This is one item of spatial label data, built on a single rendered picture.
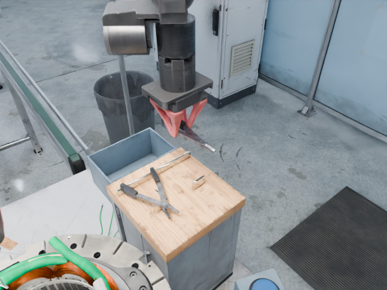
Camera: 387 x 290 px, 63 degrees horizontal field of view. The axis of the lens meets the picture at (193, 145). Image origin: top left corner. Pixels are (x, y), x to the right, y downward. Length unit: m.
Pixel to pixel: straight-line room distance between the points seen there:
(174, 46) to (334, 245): 1.65
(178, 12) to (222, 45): 2.14
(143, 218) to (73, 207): 0.47
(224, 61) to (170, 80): 2.14
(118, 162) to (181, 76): 0.36
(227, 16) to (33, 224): 1.95
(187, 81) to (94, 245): 0.29
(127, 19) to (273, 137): 2.18
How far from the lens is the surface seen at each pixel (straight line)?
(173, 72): 0.48
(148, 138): 0.80
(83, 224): 0.98
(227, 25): 2.52
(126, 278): 0.49
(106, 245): 0.53
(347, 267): 1.91
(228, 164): 2.26
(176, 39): 0.46
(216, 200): 0.61
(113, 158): 0.77
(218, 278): 0.80
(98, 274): 0.44
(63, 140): 1.33
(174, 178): 0.65
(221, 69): 2.64
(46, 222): 1.02
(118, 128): 2.06
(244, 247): 1.83
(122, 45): 0.47
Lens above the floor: 1.52
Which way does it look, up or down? 39 degrees down
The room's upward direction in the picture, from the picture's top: straight up
